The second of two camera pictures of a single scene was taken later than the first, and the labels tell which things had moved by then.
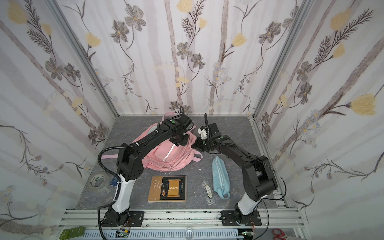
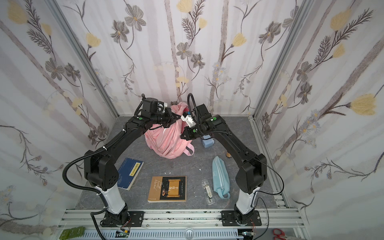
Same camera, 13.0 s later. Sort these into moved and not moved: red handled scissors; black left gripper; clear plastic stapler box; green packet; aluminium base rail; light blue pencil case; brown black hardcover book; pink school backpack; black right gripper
Moved: pink school backpack; black right gripper; black left gripper
Not moved: brown black hardcover book; aluminium base rail; red handled scissors; light blue pencil case; green packet; clear plastic stapler box
